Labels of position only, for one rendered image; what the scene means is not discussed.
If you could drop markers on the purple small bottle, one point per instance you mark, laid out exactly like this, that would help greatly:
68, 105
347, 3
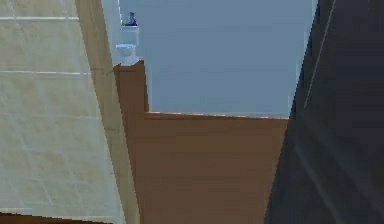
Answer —
132, 20

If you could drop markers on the dark grey room door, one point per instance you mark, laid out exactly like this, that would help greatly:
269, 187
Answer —
336, 126

